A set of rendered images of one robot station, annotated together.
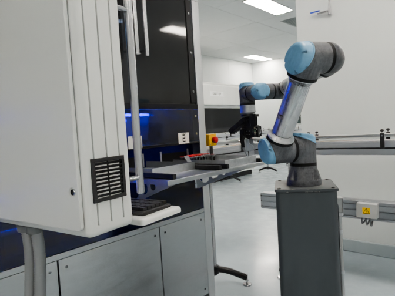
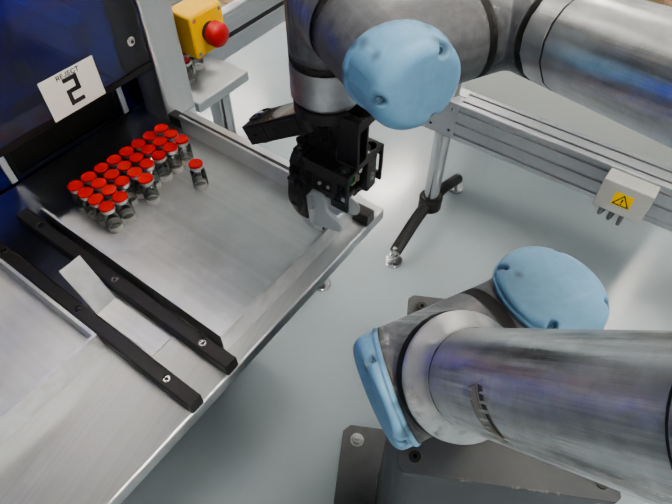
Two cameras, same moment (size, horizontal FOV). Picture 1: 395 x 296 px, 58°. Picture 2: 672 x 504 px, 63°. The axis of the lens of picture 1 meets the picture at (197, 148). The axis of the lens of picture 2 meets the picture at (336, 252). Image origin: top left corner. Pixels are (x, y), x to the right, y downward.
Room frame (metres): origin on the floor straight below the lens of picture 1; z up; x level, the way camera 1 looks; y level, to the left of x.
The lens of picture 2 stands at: (1.31, -0.22, 1.45)
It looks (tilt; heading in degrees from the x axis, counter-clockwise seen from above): 51 degrees down; 355
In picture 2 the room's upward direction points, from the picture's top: straight up
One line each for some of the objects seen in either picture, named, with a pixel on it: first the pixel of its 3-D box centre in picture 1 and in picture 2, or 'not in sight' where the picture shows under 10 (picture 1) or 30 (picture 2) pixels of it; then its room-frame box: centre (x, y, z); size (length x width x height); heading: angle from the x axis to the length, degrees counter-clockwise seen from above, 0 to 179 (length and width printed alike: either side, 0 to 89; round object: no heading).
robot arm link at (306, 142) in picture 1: (301, 147); (533, 318); (1.60, -0.46, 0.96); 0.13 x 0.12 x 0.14; 111
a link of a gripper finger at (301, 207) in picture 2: (243, 138); (305, 185); (1.78, -0.23, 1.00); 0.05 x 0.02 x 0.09; 139
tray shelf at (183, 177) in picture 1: (185, 170); (84, 291); (1.75, 0.07, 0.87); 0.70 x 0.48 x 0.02; 138
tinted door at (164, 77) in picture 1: (165, 47); not in sight; (1.93, 0.14, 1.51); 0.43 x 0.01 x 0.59; 138
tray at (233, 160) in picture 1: (214, 160); (199, 214); (1.85, -0.08, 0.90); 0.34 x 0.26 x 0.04; 48
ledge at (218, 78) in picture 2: not in sight; (197, 78); (2.23, -0.05, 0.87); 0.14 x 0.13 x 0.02; 48
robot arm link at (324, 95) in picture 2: (248, 110); (329, 76); (1.79, -0.26, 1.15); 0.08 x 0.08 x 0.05
